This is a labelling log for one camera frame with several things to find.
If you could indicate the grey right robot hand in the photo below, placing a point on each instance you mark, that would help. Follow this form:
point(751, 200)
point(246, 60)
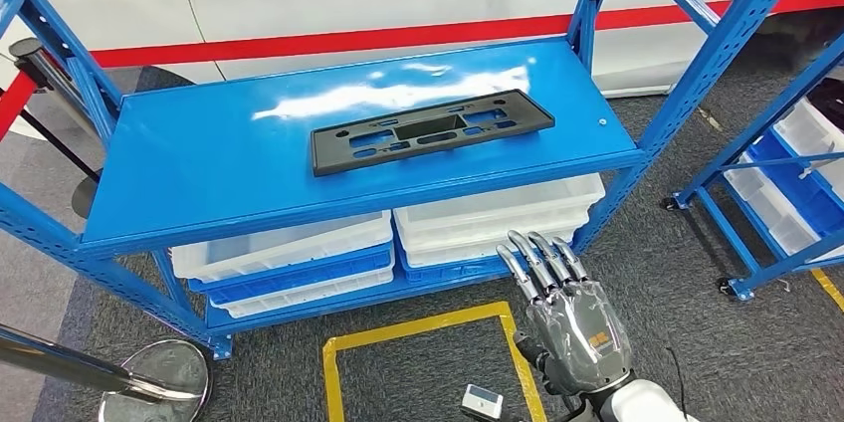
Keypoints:
point(580, 340)

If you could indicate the black plastic bracket panel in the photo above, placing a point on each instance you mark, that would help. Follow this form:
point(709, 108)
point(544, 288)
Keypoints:
point(326, 155)

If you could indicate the blue wheeled shelf rack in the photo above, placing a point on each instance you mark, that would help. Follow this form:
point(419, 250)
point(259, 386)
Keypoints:
point(765, 119)

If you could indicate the black plastic part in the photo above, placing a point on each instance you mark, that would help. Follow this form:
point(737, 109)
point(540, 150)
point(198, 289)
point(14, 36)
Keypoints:
point(829, 101)

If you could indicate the blue metal shelf rack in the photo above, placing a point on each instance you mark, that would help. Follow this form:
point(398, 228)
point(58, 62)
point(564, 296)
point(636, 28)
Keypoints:
point(198, 162)

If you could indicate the blue plastic bin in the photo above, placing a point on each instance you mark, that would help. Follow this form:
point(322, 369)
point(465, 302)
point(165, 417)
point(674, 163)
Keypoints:
point(297, 275)
point(806, 199)
point(455, 271)

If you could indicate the translucent white plastic bin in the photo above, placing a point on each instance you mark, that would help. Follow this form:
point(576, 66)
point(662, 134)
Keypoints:
point(297, 298)
point(494, 208)
point(806, 133)
point(461, 249)
point(768, 209)
point(277, 251)

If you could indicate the red barrier belt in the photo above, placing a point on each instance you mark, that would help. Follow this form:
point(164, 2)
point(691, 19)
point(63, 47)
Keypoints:
point(14, 106)

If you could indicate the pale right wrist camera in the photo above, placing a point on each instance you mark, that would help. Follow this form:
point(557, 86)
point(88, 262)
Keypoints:
point(481, 402)

